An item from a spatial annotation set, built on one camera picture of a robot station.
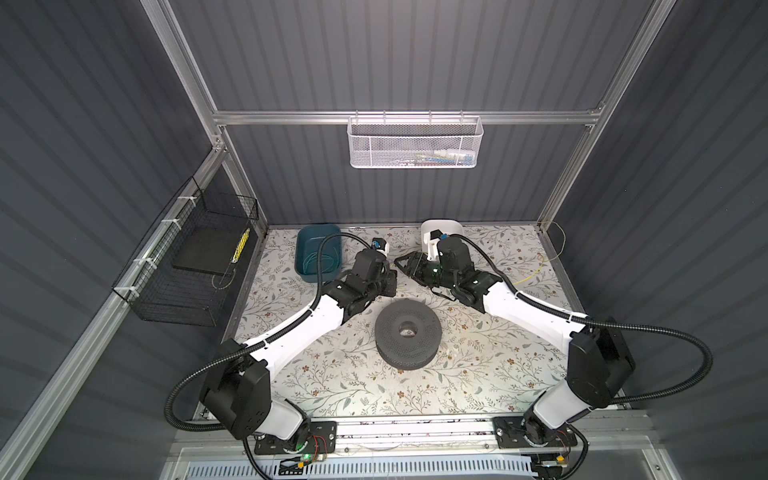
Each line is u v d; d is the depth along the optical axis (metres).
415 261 0.72
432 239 0.76
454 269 0.63
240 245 0.78
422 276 0.72
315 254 1.07
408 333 0.91
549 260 1.10
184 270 0.73
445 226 1.18
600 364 0.45
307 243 1.14
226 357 0.41
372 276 0.64
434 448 0.74
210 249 0.74
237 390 0.41
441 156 0.91
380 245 0.72
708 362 0.42
